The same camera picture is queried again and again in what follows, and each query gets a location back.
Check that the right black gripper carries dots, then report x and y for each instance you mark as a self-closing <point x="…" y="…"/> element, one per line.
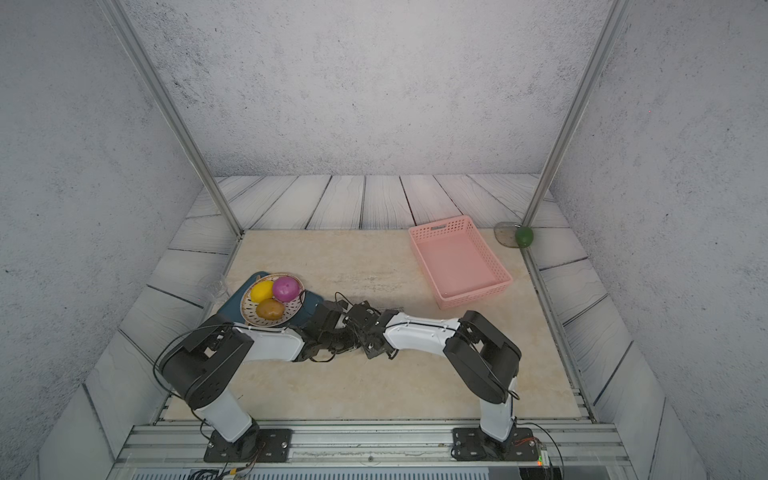
<point x="362" y="342"/>

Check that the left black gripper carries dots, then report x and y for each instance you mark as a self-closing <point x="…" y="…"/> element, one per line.
<point x="352" y="343"/>

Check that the pink plastic basket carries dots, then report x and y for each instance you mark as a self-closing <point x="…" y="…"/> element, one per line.
<point x="458" y="264"/>

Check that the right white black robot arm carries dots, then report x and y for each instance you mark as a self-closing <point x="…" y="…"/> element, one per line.
<point x="485" y="359"/>

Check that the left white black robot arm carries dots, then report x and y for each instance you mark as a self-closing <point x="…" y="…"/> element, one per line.
<point x="202" y="363"/>

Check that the brown potato fruit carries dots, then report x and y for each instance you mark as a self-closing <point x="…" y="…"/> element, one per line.
<point x="270" y="310"/>

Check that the purple ball fruit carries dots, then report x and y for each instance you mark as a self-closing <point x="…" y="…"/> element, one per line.
<point x="286" y="289"/>

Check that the yellow lemon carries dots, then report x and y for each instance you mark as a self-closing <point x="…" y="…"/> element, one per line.
<point x="261" y="291"/>

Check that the patterned round plate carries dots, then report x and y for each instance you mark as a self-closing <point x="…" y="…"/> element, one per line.
<point x="272" y="300"/>

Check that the teal rubber mat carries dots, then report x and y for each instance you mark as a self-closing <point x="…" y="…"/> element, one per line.
<point x="231" y="309"/>

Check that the grey round coaster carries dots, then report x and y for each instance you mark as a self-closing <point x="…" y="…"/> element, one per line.
<point x="505" y="234"/>

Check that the green ball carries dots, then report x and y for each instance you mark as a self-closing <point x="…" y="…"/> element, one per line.
<point x="524" y="237"/>

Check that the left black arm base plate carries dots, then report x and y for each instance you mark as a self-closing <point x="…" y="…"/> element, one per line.
<point x="256" y="445"/>

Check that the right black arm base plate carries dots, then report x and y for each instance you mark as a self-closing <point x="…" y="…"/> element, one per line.
<point x="472" y="444"/>

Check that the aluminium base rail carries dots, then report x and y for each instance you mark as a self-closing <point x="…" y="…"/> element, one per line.
<point x="567" y="443"/>

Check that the left aluminium frame post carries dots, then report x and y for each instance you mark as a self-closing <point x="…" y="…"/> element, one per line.
<point x="132" y="44"/>

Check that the aluminium frame post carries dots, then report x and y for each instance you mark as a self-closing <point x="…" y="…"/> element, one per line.
<point x="132" y="44"/>
<point x="598" y="59"/>

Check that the right aluminium frame post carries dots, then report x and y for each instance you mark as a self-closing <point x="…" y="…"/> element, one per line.
<point x="598" y="59"/>

